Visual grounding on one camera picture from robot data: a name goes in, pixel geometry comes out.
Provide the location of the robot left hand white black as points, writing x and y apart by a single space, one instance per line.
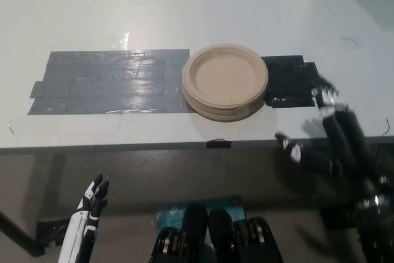
78 226

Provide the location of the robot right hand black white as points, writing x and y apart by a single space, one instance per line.
344 146

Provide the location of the beige paper plate stack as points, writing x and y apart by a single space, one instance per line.
224 81

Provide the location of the black table leg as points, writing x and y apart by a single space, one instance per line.
18 232

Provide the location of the black tape patch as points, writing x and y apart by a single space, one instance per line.
289 81

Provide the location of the black table foot bracket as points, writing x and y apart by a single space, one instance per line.
52 230

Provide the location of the black floor bracket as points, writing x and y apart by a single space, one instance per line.
338 216

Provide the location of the grey duct tape patch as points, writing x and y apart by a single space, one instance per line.
104 87

